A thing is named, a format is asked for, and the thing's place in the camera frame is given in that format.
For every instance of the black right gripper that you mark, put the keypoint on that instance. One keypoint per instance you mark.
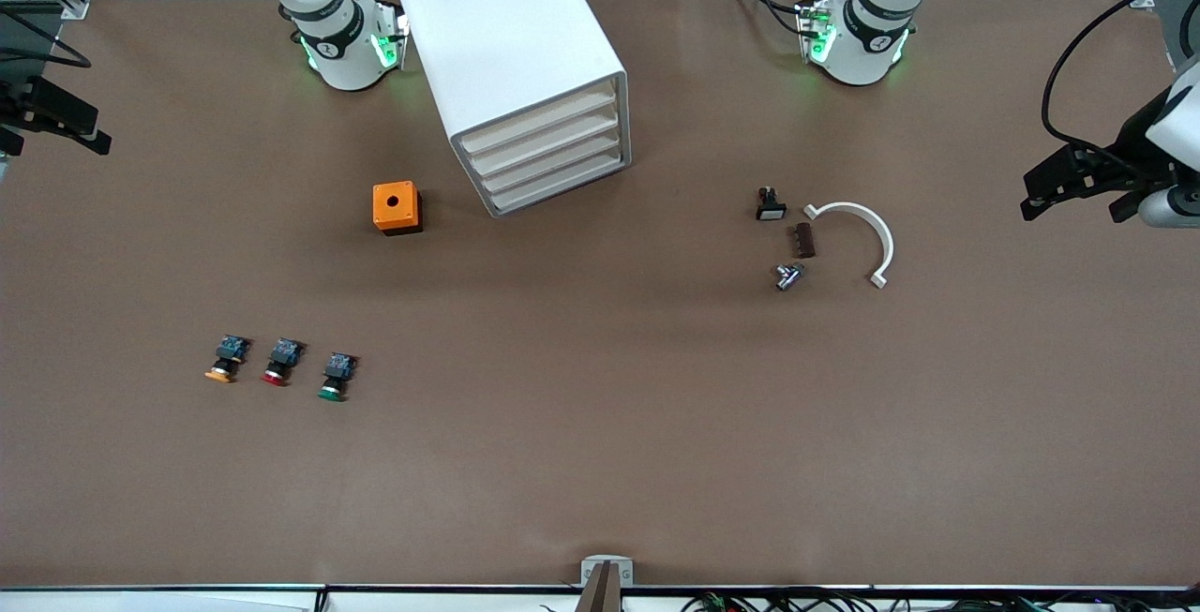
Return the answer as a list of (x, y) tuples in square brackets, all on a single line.
[(28, 98)]

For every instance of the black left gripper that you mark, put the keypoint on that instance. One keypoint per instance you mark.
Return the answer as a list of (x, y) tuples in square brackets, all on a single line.
[(1128, 150)]

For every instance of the yellow mushroom push button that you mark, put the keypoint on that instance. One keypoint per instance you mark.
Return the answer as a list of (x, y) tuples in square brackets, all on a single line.
[(230, 350)]

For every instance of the white plastic drawer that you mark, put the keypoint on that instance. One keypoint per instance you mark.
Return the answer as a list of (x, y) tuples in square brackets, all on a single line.
[(553, 115), (562, 157), (567, 178), (558, 137)]

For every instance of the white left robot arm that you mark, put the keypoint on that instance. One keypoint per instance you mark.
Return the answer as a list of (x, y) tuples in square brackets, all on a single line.
[(858, 54)]

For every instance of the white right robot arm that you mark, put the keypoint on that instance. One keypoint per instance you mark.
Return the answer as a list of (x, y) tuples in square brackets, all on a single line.
[(342, 54)]

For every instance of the red mushroom push button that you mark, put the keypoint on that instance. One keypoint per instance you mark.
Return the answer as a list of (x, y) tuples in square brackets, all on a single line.
[(284, 354)]

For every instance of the green mushroom push button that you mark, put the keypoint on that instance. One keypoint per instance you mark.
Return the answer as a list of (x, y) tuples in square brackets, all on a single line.
[(337, 370)]

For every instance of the white drawer cabinet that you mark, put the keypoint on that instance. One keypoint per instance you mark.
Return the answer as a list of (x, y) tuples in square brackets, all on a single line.
[(497, 22)]

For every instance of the brown terminal block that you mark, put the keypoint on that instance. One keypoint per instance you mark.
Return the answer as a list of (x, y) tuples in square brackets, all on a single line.
[(804, 241)]

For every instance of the white curved plastic bracket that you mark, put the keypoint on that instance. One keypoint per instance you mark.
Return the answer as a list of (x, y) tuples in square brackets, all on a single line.
[(887, 242)]

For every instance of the silver key switch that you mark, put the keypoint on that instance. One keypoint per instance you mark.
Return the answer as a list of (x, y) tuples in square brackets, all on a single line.
[(787, 276)]

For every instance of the black switch with white face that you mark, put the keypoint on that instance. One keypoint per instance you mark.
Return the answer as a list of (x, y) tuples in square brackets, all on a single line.
[(771, 209)]

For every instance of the orange button enclosure box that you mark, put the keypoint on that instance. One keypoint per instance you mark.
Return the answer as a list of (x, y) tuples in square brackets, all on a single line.
[(394, 204)]

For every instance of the grey table edge bracket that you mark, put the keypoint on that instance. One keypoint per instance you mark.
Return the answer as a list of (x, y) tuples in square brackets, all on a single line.
[(591, 570)]

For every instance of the brown camera post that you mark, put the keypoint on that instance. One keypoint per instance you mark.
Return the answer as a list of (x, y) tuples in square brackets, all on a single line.
[(600, 593)]

